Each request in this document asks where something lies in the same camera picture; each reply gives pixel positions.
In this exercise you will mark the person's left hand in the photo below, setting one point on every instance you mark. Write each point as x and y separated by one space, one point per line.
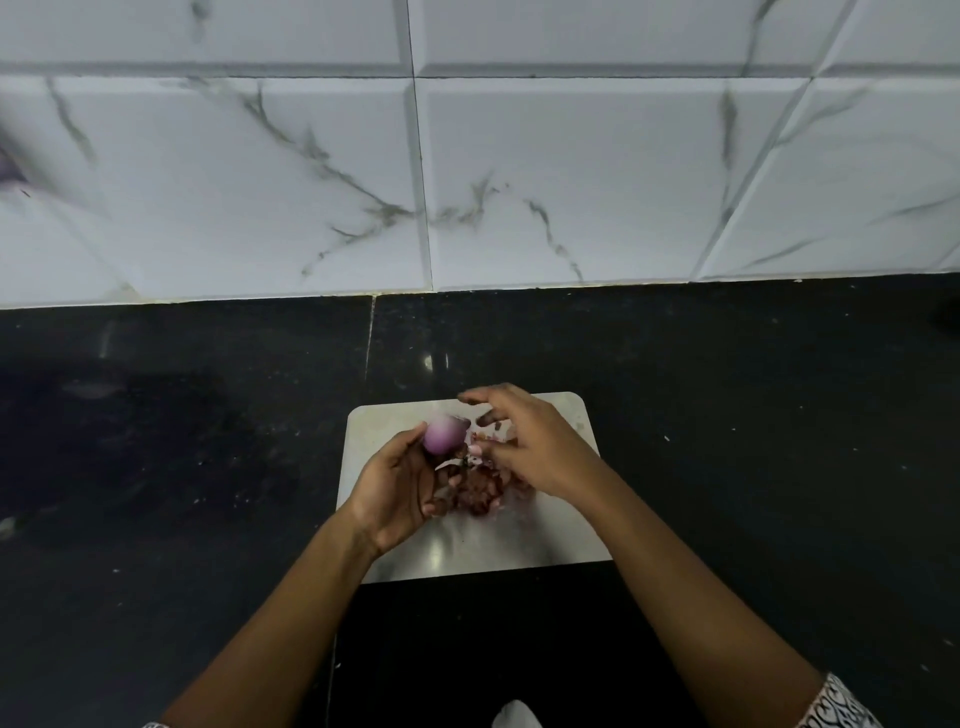
390 493

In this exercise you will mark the person's right hand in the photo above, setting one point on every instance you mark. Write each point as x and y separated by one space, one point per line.
541 453

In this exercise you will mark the person's left thumb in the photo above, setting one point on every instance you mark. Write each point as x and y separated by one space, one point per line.
411 441

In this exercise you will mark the person's right thumb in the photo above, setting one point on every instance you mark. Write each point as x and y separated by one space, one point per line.
489 448

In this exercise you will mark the peeled purple onion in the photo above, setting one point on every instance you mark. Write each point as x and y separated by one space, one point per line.
444 433

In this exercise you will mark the person's left forearm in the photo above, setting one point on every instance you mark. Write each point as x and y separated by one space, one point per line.
264 634

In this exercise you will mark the person's right forearm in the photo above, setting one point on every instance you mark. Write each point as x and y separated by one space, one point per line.
697 607

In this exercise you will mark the pile of onion peels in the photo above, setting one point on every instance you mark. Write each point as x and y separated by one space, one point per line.
484 480

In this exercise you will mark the steel cutting board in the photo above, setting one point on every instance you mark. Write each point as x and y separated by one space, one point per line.
480 525

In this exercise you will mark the white cloth piece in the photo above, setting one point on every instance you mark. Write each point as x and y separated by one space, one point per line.
516 715

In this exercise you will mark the patterned white sleeve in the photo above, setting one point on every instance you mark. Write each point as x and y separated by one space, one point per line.
838 706

